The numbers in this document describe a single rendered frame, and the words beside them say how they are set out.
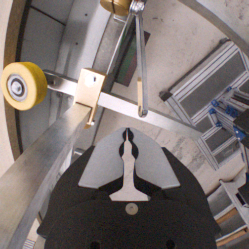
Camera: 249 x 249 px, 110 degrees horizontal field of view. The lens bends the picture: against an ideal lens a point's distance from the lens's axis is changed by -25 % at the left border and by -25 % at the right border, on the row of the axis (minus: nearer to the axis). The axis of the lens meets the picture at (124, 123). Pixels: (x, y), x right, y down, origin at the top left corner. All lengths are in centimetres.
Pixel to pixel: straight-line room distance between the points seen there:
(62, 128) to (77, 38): 37
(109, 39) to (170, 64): 83
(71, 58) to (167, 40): 85
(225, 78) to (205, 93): 22
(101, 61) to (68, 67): 16
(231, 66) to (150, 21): 75
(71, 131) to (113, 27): 30
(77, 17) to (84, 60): 15
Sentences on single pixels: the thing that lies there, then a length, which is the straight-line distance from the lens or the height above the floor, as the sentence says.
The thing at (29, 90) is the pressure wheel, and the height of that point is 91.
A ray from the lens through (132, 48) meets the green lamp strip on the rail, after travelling 37.
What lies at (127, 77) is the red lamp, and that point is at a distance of 36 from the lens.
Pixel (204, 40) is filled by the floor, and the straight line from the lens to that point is 131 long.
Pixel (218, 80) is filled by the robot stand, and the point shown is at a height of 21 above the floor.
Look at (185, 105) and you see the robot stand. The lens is 103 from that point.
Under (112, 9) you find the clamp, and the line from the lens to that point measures 25.
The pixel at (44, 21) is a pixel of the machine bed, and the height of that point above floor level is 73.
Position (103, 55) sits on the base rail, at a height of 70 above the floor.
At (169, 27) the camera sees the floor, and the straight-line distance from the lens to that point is 118.
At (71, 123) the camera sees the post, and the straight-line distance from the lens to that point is 19.
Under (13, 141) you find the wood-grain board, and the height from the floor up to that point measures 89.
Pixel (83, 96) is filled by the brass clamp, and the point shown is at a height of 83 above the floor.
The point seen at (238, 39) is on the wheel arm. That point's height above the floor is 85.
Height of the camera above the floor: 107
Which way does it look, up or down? 62 degrees down
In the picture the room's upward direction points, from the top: 180 degrees clockwise
